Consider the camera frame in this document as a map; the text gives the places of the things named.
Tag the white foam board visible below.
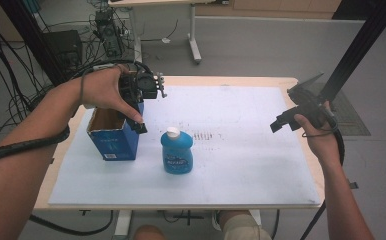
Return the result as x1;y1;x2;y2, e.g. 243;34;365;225
48;85;322;206

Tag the black metal post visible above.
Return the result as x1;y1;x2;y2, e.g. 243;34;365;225
0;0;69;87
317;0;386;103

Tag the person's right leg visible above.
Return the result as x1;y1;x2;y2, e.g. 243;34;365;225
218;209;273;240

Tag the computer tower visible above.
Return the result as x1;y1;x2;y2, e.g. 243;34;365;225
94;9;126;58

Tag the tangle of black cables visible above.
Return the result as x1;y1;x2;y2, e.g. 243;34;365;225
0;0;135;158

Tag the black equipment box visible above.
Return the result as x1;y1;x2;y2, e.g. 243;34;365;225
42;29;84;69

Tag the person's left hand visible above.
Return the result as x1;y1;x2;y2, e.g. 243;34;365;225
79;64;145;125

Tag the person's right hand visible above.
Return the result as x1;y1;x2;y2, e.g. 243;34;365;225
293;101;344;169

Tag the person's left knee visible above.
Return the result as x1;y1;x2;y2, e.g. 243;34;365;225
132;224;166;240

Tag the white-legged desk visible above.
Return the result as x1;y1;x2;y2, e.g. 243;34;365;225
108;0;230;69

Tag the blue bottle with white cap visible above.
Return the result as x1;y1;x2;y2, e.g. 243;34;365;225
160;126;194;175

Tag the white plug with black cable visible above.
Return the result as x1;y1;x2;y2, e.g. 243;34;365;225
140;19;179;45

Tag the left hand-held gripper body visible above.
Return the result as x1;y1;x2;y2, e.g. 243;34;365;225
119;61;168;106

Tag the blue cardboard box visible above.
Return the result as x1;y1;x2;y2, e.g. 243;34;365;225
86;101;145;162

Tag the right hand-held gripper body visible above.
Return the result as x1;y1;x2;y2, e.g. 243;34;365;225
286;72;339;131

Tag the left hand-held gripper cable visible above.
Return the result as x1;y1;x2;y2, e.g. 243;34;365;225
0;59;155;166

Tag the thick black floor cable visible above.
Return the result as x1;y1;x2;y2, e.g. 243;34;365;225
29;209;115;237

